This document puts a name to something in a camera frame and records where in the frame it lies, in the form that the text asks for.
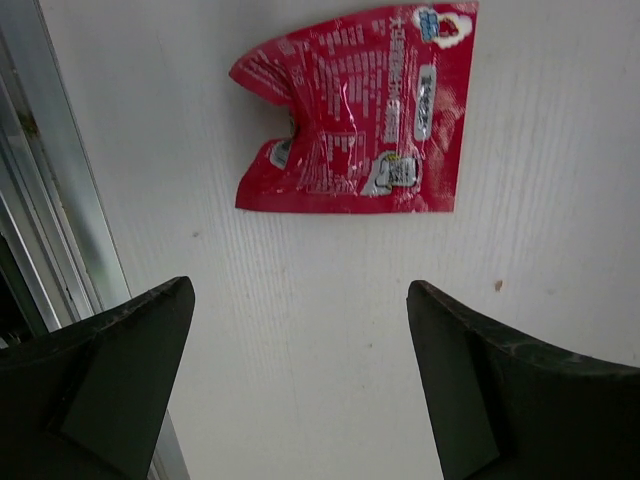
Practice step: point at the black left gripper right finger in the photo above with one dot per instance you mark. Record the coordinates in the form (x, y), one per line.
(505, 405)

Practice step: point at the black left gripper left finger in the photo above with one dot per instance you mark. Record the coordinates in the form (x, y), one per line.
(88, 401)

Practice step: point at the red snack packet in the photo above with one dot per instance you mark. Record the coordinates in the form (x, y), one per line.
(377, 101)

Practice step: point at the aluminium table frame rail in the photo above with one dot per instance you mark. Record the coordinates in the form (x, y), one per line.
(59, 263)

